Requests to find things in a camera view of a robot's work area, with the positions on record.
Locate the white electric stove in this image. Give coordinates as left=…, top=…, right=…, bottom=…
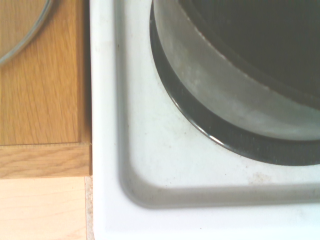
left=84, top=0, right=320, bottom=240

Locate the large oak wooden board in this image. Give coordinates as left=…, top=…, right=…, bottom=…
left=0, top=0, right=93, bottom=180

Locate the dark green saucepan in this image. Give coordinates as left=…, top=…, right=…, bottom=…
left=149, top=0, right=320, bottom=142

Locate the small black coil burner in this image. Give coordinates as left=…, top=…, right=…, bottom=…
left=149, top=21, right=320, bottom=167

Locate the glass pot lid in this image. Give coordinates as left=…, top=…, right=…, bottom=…
left=0, top=0, right=55, bottom=66

